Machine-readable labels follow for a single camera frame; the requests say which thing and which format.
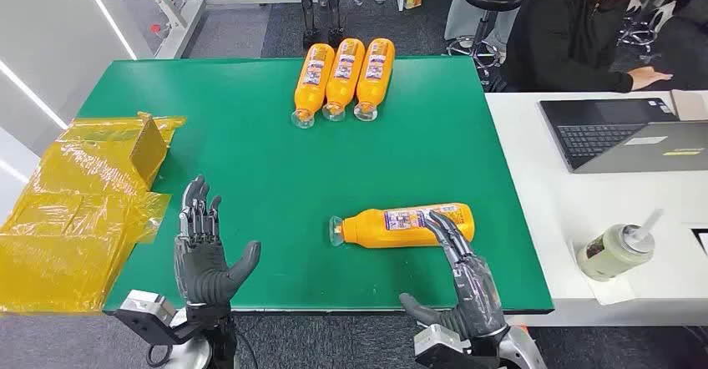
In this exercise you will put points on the person in black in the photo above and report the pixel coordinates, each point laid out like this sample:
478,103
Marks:
558,34

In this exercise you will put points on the person's hand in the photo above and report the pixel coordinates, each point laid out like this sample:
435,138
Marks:
650,78

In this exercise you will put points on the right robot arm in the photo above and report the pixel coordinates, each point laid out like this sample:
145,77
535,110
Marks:
517,352

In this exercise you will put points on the pale drink cup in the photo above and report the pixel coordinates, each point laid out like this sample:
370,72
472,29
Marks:
611,253

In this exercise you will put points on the orange juice bottle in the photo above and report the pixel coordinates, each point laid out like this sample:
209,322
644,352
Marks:
312,81
376,76
344,76
381,231

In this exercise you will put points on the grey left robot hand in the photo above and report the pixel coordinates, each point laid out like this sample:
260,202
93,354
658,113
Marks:
202,267

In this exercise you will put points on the black device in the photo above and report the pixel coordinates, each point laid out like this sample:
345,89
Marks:
701,242

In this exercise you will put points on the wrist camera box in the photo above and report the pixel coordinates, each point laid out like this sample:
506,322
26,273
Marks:
439,347
145,314

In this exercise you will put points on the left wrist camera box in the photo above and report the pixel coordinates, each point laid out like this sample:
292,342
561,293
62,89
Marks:
145,314

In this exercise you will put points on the grey laptop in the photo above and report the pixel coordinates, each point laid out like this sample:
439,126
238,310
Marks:
603,134

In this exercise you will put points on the yellow film wrapped cardboard box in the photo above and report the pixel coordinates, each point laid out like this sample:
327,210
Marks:
119,137

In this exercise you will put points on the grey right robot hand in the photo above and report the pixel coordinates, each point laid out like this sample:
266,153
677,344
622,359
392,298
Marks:
475,294

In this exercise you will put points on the chrome chair base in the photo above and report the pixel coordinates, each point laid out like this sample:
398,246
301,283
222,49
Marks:
637,32

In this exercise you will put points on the white drinking straw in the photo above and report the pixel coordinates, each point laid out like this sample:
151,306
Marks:
650,224

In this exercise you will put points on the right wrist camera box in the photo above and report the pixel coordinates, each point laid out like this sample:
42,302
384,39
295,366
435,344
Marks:
439,347

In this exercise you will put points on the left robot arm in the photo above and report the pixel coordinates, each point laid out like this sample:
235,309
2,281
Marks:
218,336

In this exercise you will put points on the yellow plastic bag pile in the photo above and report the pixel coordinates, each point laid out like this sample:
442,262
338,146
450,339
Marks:
61,239

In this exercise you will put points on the white metal frame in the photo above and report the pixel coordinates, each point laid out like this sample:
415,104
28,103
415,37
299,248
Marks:
182,23

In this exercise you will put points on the black stand leg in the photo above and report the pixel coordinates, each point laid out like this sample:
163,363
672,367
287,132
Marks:
308,7
333,7

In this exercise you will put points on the white paper napkin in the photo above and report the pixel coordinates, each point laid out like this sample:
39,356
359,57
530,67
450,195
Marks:
611,292

